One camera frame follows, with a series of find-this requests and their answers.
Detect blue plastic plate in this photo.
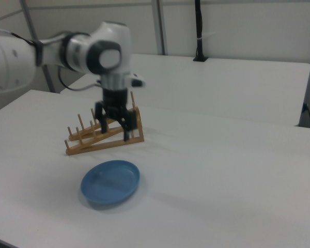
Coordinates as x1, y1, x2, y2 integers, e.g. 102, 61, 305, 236
80, 160, 142, 206

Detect wooden plate rack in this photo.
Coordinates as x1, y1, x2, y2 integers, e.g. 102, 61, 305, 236
64, 90, 145, 157

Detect white desk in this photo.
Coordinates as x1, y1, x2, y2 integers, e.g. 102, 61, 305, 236
59, 53, 310, 127

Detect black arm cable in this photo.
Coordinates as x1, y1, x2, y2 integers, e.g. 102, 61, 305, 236
0, 25, 103, 91

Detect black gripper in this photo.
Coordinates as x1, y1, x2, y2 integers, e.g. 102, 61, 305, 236
95, 87, 137, 142

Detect black pole with base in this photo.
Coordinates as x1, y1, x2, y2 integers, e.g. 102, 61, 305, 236
193, 0, 209, 63

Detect black strap on arm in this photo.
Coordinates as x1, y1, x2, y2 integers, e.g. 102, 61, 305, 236
32, 38, 44, 67

